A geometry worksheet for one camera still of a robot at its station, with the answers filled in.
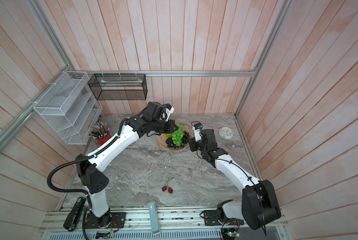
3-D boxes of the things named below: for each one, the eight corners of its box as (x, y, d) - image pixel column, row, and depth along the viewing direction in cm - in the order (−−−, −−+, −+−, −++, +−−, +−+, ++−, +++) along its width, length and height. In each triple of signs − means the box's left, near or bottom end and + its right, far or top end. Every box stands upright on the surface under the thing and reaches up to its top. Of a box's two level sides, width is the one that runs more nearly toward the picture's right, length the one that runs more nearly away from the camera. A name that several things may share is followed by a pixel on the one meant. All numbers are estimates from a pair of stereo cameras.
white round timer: (220, 140, 107) (221, 137, 104) (217, 129, 114) (219, 126, 111) (233, 140, 107) (235, 137, 104) (230, 129, 114) (232, 126, 111)
